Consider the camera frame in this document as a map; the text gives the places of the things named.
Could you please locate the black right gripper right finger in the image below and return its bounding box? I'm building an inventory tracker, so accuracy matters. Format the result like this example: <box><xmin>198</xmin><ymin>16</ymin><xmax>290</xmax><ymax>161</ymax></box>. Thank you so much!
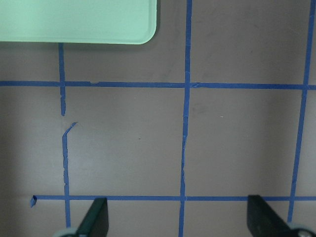
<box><xmin>247</xmin><ymin>195</ymin><xmax>299</xmax><ymax>237</ymax></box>

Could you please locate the mint green serving tray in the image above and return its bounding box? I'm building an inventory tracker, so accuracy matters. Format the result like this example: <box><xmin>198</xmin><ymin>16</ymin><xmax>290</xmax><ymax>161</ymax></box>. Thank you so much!
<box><xmin>0</xmin><ymin>0</ymin><xmax>158</xmax><ymax>44</ymax></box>

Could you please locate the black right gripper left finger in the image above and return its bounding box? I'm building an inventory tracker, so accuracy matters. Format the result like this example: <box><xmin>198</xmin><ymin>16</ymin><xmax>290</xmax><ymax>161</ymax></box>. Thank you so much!
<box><xmin>75</xmin><ymin>197</ymin><xmax>109</xmax><ymax>237</ymax></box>

